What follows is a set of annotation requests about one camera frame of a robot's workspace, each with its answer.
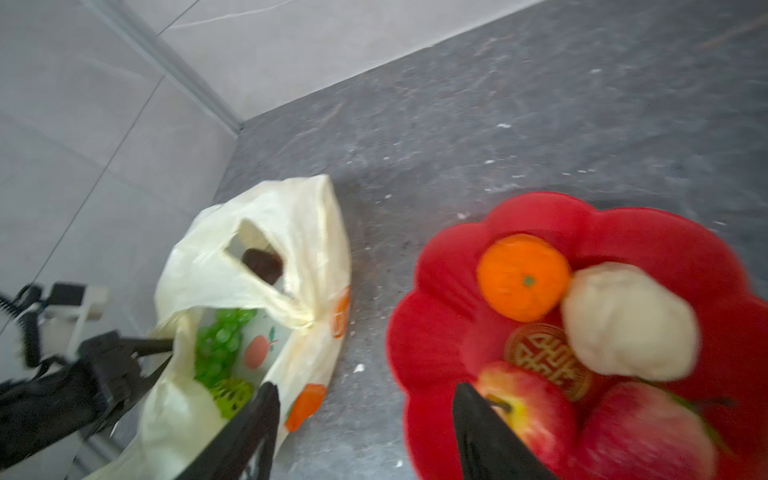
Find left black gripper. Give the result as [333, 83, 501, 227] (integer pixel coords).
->
[77, 331, 174, 439]

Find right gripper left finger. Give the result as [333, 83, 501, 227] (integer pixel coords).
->
[176, 382, 280, 480]

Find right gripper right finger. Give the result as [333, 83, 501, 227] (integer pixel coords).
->
[452, 383, 558, 480]

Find red fake fruit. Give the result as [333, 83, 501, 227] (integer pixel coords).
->
[474, 361, 577, 476]

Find red flower-shaped plate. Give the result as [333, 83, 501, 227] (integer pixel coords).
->
[386, 192, 767, 479]

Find orange fake fruit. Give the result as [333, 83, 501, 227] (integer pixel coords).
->
[476, 234, 572, 323]

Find beige fake potato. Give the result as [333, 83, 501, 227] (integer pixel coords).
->
[561, 262, 701, 382]

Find yellowish plastic bag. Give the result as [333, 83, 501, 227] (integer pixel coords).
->
[95, 175, 351, 479]

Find dark brown fake fruit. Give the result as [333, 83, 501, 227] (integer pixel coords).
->
[241, 248, 283, 285]

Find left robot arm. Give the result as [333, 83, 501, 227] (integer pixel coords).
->
[1, 282, 174, 469]

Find green fake grapes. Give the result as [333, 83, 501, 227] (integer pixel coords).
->
[194, 309, 256, 420]

